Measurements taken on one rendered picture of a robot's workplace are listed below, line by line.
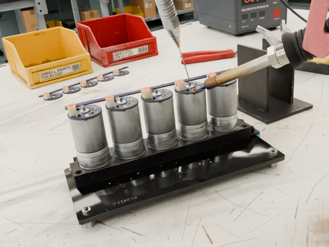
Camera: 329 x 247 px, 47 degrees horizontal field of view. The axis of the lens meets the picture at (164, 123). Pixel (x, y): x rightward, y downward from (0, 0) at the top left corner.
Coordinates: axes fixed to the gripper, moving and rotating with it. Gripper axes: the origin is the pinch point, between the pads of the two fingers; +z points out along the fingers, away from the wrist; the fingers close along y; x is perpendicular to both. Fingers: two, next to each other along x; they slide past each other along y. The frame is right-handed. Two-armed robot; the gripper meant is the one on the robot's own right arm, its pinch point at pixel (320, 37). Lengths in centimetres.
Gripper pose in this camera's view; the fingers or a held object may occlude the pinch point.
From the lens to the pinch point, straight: 26.4
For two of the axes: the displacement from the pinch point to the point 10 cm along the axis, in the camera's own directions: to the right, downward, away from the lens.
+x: 8.4, 5.2, -1.4
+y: -4.0, 4.2, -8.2
